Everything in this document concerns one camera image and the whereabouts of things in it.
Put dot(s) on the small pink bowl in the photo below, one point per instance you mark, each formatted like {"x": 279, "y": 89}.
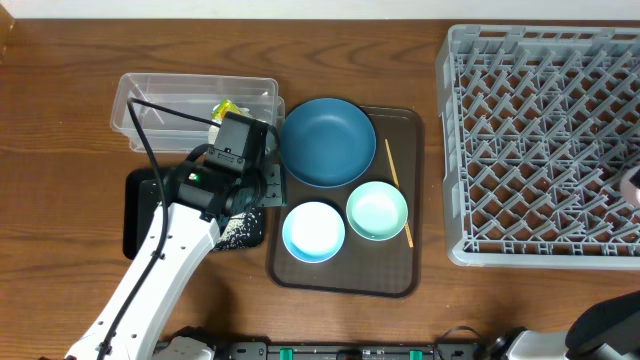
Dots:
{"x": 629, "y": 187}

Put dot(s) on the light blue bowl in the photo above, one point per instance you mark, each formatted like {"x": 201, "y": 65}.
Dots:
{"x": 313, "y": 232}

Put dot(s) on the white rice pile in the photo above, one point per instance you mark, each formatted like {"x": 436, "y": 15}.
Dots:
{"x": 242, "y": 231}

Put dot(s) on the brown plastic tray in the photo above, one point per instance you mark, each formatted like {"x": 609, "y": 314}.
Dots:
{"x": 390, "y": 268}

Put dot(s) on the clear plastic bin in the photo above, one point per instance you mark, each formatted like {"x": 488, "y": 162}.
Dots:
{"x": 196, "y": 95}

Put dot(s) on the yellow green snack wrapper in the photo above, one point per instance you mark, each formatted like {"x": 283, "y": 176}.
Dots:
{"x": 220, "y": 110}

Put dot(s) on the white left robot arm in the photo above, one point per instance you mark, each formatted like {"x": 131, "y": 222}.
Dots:
{"x": 214, "y": 183}

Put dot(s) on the mint green bowl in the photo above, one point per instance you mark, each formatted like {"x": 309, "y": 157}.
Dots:
{"x": 377, "y": 211}

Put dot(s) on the dark blue plate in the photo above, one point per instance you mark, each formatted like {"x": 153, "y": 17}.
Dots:
{"x": 327, "y": 142}

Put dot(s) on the black plastic tray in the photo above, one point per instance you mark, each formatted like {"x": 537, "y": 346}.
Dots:
{"x": 141, "y": 200}

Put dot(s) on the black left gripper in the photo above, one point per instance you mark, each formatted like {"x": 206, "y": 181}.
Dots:
{"x": 277, "y": 186}

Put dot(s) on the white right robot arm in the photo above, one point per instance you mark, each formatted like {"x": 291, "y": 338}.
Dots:
{"x": 608, "y": 330}

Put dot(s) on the grey dishwasher rack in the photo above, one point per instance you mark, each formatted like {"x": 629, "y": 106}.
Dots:
{"x": 540, "y": 125}

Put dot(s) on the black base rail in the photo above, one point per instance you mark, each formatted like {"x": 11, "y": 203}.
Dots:
{"x": 183, "y": 347}

